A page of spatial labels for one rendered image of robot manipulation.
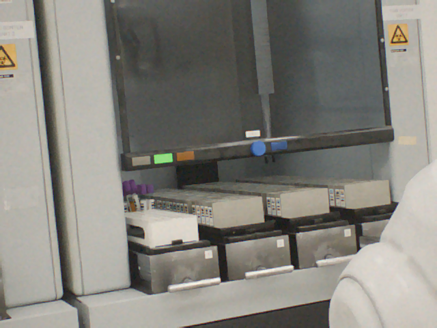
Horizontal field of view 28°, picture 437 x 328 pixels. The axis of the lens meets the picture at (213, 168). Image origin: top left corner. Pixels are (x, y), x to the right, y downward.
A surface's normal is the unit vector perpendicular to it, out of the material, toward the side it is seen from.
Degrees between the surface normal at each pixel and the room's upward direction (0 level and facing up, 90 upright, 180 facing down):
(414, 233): 79
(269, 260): 90
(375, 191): 90
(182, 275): 90
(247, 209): 90
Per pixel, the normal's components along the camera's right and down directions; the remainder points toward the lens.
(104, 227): 0.39, 0.01
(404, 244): -0.93, -0.11
